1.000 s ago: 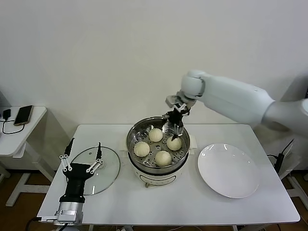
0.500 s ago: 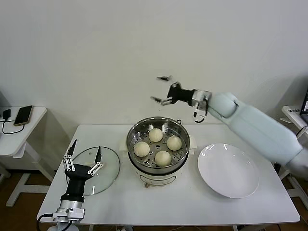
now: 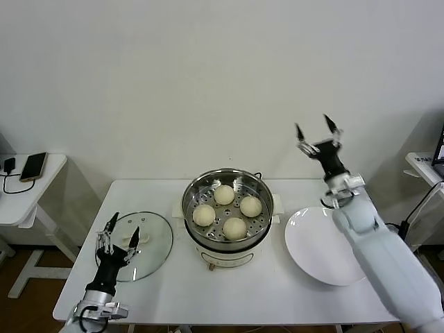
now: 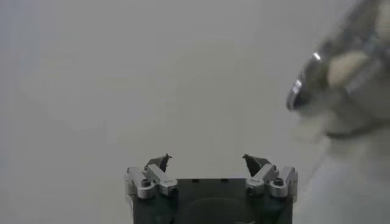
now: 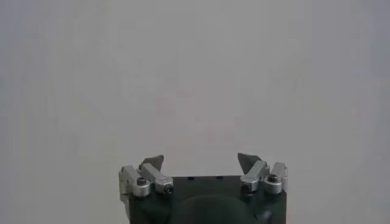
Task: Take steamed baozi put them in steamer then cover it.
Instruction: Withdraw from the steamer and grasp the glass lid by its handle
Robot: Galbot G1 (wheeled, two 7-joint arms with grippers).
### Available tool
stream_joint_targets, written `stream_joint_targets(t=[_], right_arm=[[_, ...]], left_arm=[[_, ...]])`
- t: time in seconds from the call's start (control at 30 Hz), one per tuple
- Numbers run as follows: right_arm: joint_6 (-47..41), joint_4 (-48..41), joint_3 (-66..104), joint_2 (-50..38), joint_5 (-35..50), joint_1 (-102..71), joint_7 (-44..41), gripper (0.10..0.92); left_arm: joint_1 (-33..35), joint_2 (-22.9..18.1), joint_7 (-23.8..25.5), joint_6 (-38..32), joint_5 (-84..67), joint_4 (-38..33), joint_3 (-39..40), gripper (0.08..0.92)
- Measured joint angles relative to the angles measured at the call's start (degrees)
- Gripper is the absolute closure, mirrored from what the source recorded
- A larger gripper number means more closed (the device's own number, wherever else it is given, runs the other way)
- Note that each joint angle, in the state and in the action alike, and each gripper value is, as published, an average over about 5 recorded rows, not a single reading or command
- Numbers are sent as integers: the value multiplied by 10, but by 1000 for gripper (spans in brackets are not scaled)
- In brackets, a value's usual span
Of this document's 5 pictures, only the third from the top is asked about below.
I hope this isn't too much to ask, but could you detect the white steamed baozi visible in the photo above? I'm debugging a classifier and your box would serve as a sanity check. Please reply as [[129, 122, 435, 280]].
[[192, 203, 216, 226], [222, 216, 248, 241], [213, 185, 235, 205], [239, 196, 263, 218]]

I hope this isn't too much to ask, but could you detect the gold smartphone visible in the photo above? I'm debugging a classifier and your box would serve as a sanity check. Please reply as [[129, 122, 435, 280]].
[[19, 151, 49, 182]]

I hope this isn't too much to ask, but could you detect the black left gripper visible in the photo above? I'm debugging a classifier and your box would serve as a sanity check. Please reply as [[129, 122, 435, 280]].
[[85, 212, 142, 296]]

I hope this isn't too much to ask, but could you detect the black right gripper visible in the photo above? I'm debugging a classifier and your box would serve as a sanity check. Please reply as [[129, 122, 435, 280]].
[[293, 113, 350, 181]]

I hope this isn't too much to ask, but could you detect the white electric cooker pot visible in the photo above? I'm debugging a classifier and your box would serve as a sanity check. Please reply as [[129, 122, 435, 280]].
[[172, 193, 285, 272]]

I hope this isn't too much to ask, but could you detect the dark laptop screen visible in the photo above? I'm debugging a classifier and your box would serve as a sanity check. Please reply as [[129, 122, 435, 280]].
[[432, 121, 444, 168]]

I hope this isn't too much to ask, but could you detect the round glass pot lid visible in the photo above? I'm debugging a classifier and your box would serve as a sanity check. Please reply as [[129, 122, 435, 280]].
[[95, 210, 174, 282]]

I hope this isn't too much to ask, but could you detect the black charging cable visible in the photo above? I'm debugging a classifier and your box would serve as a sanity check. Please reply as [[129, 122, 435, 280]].
[[2, 171, 35, 195]]

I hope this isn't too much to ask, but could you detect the white round plate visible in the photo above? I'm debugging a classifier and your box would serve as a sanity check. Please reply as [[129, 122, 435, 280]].
[[284, 207, 369, 287]]

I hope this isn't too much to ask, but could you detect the black power cable with adapter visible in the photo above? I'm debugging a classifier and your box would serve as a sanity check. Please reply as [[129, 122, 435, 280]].
[[384, 182, 444, 251]]

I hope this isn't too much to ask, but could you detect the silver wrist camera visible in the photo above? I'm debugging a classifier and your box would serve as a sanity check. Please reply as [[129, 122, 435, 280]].
[[99, 301, 130, 319], [341, 175, 366, 190]]

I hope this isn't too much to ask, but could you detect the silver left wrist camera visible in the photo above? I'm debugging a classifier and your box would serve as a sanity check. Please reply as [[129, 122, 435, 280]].
[[99, 301, 130, 319]]

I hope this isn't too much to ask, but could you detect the white side table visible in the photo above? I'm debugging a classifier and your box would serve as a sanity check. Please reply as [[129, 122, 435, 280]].
[[0, 153, 79, 299], [402, 151, 444, 296]]

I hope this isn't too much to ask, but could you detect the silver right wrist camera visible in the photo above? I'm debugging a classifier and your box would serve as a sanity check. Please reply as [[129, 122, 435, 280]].
[[341, 175, 366, 190]]

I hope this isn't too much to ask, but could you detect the stainless steel steamer basket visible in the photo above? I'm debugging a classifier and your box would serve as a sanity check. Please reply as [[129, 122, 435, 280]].
[[182, 168, 275, 244]]

